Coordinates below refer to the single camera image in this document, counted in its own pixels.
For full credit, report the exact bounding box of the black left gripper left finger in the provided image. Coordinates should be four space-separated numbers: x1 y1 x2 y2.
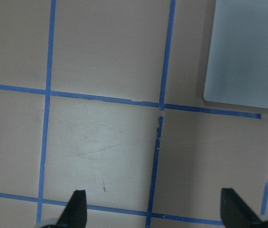
55 190 87 228

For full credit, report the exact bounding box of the silver laptop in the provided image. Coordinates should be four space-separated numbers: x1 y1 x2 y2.
203 0 268 109

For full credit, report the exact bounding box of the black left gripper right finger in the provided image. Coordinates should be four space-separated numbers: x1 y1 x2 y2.
220 188 262 228

